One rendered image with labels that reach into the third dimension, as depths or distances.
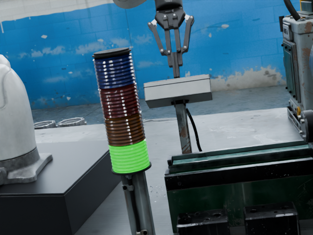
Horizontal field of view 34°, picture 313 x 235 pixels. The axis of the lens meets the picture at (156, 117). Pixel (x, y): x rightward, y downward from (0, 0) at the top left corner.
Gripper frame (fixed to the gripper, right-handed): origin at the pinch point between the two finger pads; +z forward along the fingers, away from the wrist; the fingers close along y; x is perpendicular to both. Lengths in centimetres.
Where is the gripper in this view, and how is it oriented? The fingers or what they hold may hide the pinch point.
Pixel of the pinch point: (175, 66)
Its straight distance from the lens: 134.3
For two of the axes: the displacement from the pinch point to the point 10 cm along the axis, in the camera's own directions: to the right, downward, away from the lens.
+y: 9.8, -1.3, -1.2
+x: 1.5, 2.6, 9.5
